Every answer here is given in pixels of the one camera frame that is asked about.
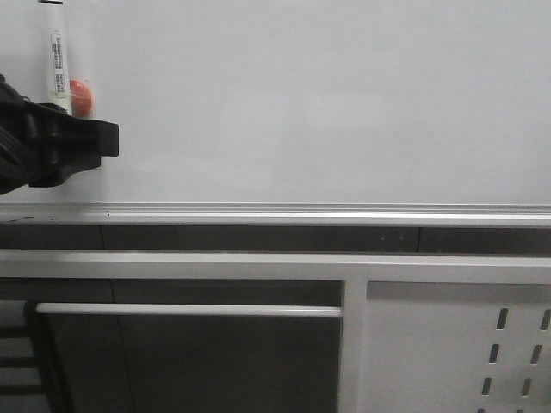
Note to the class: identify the black slatted chair back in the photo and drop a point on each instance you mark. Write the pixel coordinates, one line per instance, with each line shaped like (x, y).
(32, 379)

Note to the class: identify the white metal stand frame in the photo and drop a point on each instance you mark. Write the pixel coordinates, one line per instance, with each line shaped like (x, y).
(164, 363)

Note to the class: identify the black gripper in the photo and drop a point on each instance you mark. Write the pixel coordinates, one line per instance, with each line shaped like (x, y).
(22, 160)

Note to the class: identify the red round magnet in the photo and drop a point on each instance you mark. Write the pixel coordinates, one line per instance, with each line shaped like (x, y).
(81, 99)

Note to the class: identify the white horizontal rod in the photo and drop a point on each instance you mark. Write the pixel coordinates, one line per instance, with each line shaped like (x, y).
(190, 310)

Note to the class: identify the white whiteboard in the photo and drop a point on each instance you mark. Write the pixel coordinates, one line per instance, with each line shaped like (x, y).
(369, 102)

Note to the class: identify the white perforated metal panel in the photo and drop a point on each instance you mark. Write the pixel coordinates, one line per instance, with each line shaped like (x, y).
(439, 347)

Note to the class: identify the aluminium whiteboard tray rail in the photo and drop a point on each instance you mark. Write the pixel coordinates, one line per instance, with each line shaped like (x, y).
(238, 213)

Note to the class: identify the white whiteboard marker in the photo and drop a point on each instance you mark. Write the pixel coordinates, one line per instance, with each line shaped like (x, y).
(57, 68)

